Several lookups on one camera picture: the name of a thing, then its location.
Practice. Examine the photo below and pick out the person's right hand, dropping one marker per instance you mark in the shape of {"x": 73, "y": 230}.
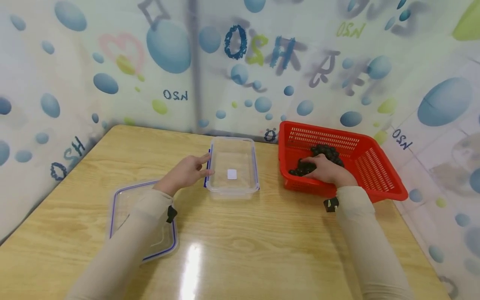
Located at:
{"x": 327, "y": 170}

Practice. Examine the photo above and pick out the person's left hand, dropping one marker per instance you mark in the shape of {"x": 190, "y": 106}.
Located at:
{"x": 183, "y": 173}

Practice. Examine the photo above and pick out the person's right fingers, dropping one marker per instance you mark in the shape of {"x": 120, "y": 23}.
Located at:
{"x": 310, "y": 166}

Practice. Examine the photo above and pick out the pile of black pellets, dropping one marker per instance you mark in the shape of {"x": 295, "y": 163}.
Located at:
{"x": 318, "y": 160}

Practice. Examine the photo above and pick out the clear plastic food container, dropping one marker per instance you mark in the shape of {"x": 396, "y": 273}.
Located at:
{"x": 232, "y": 168}

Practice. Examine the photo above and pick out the person's right forearm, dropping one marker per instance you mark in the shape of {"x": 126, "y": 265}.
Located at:
{"x": 369, "y": 246}

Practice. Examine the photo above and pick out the person's left forearm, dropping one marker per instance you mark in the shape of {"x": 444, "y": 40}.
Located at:
{"x": 125, "y": 243}

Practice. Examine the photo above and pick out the black wrist band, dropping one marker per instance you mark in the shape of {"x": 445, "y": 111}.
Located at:
{"x": 171, "y": 213}
{"x": 331, "y": 204}

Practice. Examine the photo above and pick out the red plastic basket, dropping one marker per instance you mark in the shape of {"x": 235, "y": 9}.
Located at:
{"x": 360, "y": 166}

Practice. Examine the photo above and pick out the clear lid with blue rim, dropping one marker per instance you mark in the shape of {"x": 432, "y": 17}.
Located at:
{"x": 123, "y": 204}

